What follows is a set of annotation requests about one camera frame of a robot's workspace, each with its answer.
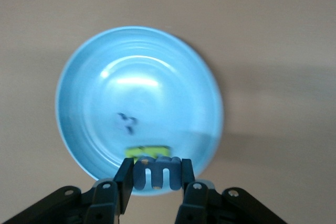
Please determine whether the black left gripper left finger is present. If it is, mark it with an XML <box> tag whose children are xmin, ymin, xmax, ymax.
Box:
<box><xmin>85</xmin><ymin>157</ymin><xmax>135</xmax><ymax>224</ymax></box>

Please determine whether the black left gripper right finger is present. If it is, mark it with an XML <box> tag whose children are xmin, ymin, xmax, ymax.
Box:
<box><xmin>175</xmin><ymin>157</ymin><xmax>224</xmax><ymax>224</ymax></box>

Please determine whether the blue letter m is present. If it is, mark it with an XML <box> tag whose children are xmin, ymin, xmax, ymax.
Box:
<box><xmin>133</xmin><ymin>155</ymin><xmax>182</xmax><ymax>191</ymax></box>

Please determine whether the green letter u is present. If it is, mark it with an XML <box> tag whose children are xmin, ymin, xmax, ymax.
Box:
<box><xmin>124</xmin><ymin>148</ymin><xmax>148</xmax><ymax>165</ymax></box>

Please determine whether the green letter p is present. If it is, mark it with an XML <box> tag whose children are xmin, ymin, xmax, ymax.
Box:
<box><xmin>139</xmin><ymin>144</ymin><xmax>172</xmax><ymax>159</ymax></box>

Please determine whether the blue round plate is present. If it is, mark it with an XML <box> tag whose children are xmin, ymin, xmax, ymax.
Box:
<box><xmin>54</xmin><ymin>26</ymin><xmax>224</xmax><ymax>197</ymax></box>

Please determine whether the brown table cover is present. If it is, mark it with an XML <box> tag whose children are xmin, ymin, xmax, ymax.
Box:
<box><xmin>0</xmin><ymin>0</ymin><xmax>336</xmax><ymax>224</ymax></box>

